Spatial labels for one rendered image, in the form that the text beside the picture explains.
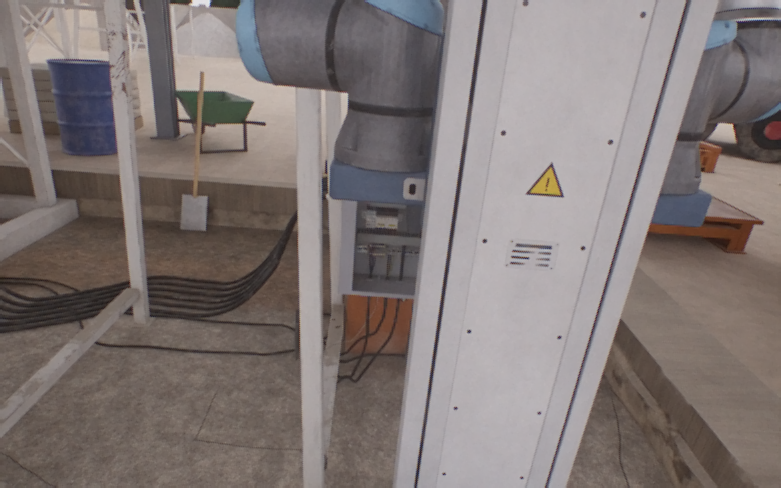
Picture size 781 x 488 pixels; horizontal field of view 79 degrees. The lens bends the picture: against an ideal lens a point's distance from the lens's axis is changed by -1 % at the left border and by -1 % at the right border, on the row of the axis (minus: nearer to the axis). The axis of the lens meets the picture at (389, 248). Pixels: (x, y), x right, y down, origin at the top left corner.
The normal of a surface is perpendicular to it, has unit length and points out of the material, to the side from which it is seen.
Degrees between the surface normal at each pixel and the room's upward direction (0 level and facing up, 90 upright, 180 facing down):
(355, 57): 100
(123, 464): 0
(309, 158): 80
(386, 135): 70
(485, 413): 90
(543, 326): 90
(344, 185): 90
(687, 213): 90
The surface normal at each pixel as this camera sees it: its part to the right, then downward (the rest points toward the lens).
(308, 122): 0.00, 0.24
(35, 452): 0.08, -0.91
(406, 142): 0.35, 0.07
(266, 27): -0.23, 0.09
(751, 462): 0.04, -0.47
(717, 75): 0.41, 0.39
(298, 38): -0.25, 0.29
